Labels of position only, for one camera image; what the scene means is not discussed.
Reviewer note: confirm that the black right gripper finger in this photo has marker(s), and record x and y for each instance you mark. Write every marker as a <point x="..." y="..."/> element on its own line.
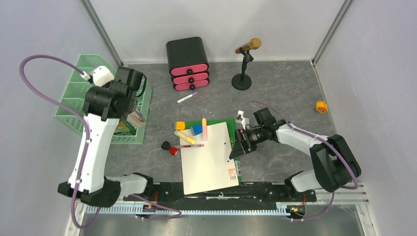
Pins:
<point x="240" y="148"/>
<point x="238" y="135"/>

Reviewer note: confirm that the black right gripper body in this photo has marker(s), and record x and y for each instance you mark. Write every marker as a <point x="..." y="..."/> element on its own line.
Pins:
<point x="253" y="137"/>

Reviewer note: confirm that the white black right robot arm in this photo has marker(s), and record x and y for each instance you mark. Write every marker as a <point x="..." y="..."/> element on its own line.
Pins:
<point x="334" y="164"/>

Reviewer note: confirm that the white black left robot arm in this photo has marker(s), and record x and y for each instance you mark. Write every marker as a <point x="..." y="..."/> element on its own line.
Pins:
<point x="105" y="105"/>

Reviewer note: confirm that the green clip file folder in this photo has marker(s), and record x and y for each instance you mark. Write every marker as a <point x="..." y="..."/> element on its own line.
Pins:
<point x="231" y="126"/>

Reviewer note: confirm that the orange highlighter marker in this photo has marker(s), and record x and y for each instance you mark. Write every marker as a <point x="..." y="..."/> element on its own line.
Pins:
<point x="204" y="130"/>

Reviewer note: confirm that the blue eraser block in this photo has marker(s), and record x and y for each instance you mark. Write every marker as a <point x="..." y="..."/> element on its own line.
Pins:
<point x="196" y="129"/>

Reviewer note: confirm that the red gel pen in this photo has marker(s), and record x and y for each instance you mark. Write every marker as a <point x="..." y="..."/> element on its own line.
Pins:
<point x="189" y="146"/>

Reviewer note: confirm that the yellow highlighter marker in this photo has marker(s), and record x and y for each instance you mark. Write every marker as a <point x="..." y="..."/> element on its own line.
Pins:
<point x="185" y="137"/>

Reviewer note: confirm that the black microphone stand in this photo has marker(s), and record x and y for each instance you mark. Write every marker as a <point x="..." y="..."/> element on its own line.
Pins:
<point x="242" y="81"/>

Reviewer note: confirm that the yellow eraser block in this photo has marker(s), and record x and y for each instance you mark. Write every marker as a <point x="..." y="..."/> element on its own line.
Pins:
<point x="180" y="125"/>

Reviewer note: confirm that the purple white marker pen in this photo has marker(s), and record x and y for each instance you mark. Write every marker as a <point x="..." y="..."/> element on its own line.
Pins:
<point x="186" y="97"/>

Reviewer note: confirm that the red black stamp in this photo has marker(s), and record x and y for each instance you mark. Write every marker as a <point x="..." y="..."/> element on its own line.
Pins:
<point x="171" y="149"/>

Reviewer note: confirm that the orange tape measure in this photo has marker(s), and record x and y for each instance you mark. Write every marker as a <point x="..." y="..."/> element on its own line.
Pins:
<point x="321" y="107"/>

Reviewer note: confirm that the black pink drawer organizer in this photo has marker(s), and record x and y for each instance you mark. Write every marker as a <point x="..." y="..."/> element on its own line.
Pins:
<point x="188" y="64"/>

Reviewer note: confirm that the gold microphone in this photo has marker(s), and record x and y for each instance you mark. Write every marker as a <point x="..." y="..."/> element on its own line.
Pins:
<point x="253" y="44"/>

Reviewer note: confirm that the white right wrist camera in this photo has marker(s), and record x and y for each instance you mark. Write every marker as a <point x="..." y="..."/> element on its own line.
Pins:
<point x="241" y="120"/>

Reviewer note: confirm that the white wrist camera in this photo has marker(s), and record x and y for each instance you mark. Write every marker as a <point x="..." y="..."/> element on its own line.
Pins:
<point x="100" y="76"/>
<point x="241" y="120"/>

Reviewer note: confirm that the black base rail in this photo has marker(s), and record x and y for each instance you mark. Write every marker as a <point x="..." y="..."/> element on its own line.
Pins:
<point x="245" y="196"/>

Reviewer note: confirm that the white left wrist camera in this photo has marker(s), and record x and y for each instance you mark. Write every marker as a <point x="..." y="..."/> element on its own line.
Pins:
<point x="100" y="76"/>

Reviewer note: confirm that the white cable duct strip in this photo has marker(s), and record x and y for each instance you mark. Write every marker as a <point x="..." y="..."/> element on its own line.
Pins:
<point x="139" y="208"/>

